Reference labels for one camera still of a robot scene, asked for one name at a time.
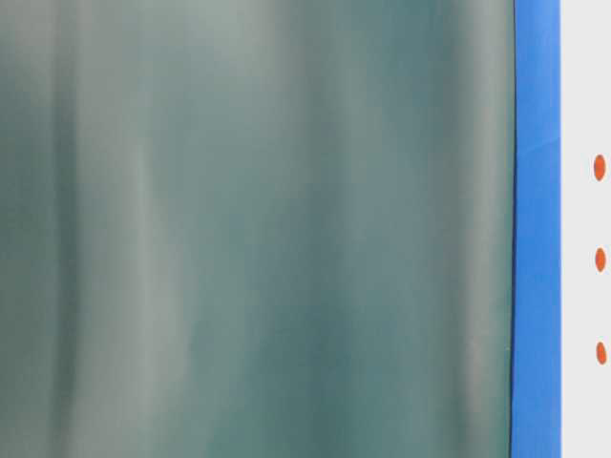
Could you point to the green-grey curtain backdrop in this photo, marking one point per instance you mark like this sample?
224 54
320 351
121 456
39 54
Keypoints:
256 228

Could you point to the blue cloth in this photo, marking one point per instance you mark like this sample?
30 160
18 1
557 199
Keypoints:
536 354

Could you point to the white board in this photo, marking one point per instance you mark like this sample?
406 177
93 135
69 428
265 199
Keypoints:
585 227

